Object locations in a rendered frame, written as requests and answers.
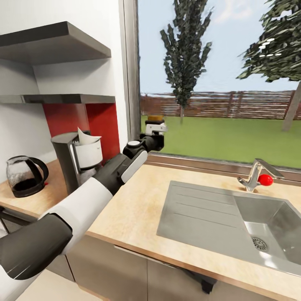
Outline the electric kettle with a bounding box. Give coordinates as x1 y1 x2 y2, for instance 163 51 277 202
6 156 48 198

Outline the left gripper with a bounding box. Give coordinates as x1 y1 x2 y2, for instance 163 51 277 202
140 133 164 150

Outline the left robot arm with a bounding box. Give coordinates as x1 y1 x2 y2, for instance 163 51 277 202
0 124 168 301

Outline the paper coffee filter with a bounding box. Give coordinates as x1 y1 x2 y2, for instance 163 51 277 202
78 128 101 146

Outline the bottle of coffee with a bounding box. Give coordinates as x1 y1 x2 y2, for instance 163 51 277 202
145 115 165 151

